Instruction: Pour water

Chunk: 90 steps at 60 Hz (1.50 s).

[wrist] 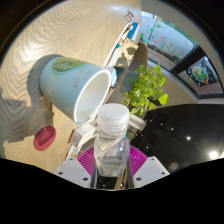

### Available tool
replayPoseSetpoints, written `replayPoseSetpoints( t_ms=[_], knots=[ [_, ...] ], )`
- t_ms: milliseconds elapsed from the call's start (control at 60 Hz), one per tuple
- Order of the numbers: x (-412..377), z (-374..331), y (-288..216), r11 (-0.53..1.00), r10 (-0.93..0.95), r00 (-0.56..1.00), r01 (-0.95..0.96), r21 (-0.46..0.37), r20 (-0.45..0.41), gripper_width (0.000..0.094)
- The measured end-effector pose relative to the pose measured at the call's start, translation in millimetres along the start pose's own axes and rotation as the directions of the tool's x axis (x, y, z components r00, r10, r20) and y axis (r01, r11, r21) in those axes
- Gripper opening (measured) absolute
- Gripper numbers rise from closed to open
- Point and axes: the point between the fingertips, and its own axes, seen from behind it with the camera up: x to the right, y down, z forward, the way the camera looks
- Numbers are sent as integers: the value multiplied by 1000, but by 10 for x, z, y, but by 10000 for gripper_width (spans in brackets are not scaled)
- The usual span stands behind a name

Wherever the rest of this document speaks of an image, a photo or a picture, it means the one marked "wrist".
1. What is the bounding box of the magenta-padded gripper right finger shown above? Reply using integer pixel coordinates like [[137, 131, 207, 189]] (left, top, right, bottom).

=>
[[128, 145, 171, 187]]

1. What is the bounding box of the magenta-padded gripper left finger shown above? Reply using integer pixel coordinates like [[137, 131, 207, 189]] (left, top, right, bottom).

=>
[[54, 146, 98, 189]]

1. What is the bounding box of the clear white-capped plastic bottle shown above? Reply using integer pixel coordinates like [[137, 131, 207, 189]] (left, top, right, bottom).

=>
[[93, 103, 131, 178]]

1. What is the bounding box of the white and orange tissue box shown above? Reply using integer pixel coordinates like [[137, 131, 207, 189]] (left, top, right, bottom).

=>
[[68, 123, 98, 156]]

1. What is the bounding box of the flat round red coaster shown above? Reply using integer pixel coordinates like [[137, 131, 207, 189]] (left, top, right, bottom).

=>
[[33, 125, 57, 152]]

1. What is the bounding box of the group of ceiling lights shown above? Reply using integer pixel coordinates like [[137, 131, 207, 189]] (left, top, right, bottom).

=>
[[159, 123, 222, 162]]

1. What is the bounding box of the green potted plant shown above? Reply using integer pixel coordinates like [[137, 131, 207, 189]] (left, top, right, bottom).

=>
[[121, 64, 170, 133]]

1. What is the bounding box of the pale green ceramic mug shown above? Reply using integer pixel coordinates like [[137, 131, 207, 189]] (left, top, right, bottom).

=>
[[39, 56, 112, 125]]

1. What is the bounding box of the colourful window poster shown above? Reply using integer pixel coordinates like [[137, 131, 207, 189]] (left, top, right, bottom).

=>
[[185, 56, 224, 98]]

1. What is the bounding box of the blue tissue pack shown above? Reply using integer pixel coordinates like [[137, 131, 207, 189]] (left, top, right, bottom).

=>
[[127, 22, 142, 43]]

